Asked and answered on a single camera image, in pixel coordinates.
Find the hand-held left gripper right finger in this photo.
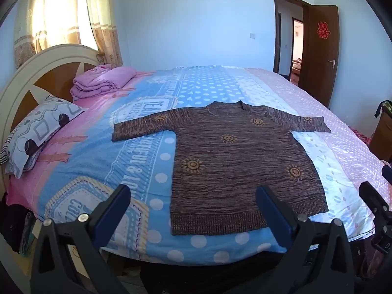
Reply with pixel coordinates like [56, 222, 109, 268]
[256, 185, 356, 294]

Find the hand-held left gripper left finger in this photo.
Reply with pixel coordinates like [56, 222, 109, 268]
[30, 184, 144, 294]

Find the brown knit sweater sun pattern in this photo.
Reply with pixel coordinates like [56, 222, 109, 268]
[111, 100, 332, 236]

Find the dark clothes pile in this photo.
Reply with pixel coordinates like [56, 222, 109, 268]
[0, 191, 37, 255]

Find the wooden bedside cabinet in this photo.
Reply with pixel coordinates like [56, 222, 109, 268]
[369, 110, 392, 163]

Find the red patterned cloth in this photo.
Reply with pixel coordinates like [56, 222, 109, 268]
[351, 127, 372, 143]

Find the bed with patterned cover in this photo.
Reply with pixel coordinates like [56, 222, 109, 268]
[6, 65, 392, 267]

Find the black green bag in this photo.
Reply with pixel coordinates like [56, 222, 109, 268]
[375, 99, 392, 118]

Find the grey patterned pillow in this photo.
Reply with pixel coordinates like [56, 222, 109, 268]
[1, 96, 86, 180]

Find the folded pink quilt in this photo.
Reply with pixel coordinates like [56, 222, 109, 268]
[70, 64, 137, 101]

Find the brown wooden door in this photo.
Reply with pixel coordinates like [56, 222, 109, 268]
[298, 4, 340, 108]

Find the patterned sofa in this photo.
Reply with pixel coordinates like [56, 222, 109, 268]
[292, 58, 303, 82]

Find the cream wooden bed headboard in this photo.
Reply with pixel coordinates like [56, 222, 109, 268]
[0, 43, 106, 178]

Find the beige patterned curtain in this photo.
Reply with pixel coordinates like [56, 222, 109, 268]
[14, 0, 123, 69]

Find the brown door frame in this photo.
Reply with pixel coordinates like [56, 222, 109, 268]
[273, 0, 313, 82]

